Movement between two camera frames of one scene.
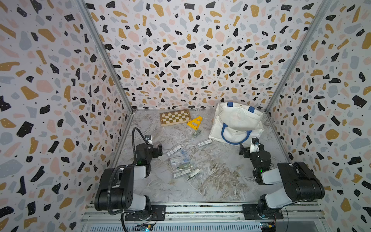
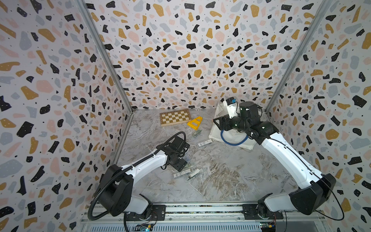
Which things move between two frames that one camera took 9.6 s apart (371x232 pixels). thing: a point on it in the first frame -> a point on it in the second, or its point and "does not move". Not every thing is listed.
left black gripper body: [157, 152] -> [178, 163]
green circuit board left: [147, 227] does not move
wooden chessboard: [173, 117] does not move
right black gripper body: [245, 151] -> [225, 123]
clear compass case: [181, 173] does not move
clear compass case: [184, 166] does not move
